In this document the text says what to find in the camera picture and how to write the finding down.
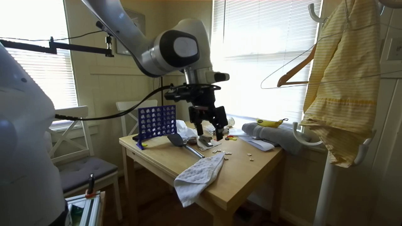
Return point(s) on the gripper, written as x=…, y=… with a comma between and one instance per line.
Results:
x=205, y=113

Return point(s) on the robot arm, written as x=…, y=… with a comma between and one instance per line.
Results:
x=132, y=37

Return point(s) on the white towel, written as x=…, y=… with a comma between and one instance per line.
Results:
x=198, y=179

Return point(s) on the grey folded towel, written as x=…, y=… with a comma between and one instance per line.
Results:
x=276, y=135

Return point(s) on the white coat stand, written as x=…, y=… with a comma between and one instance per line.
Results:
x=326, y=188

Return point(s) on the grey stapler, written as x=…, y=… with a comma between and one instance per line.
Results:
x=205, y=141

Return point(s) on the heap of coloured game discs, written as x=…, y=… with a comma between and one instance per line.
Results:
x=231, y=137

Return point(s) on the white plastic bag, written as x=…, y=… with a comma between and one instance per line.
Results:
x=185, y=130

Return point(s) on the row of wooden letter tiles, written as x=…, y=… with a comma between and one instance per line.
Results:
x=221, y=152

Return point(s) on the white envelope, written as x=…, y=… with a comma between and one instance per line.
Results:
x=259, y=143

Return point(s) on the blue four-in-a-row game grid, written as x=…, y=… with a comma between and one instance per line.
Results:
x=156, y=122

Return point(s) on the yellow banana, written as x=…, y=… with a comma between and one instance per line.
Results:
x=269, y=123

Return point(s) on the window with white blinds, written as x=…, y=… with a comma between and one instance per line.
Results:
x=37, y=18
x=267, y=62

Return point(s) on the wooden clothes hanger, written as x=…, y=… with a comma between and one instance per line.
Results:
x=296, y=70

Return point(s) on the framed picture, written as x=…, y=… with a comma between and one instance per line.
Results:
x=139, y=22

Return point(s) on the black and orange clamp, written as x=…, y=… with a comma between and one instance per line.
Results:
x=90, y=185

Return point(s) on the grey seat cushion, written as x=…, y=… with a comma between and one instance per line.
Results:
x=83, y=172

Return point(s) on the yellow striped shirt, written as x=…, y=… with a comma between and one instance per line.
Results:
x=345, y=78

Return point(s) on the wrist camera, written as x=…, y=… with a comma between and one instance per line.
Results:
x=179, y=93

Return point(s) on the camera on mount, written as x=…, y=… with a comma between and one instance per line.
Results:
x=78, y=48

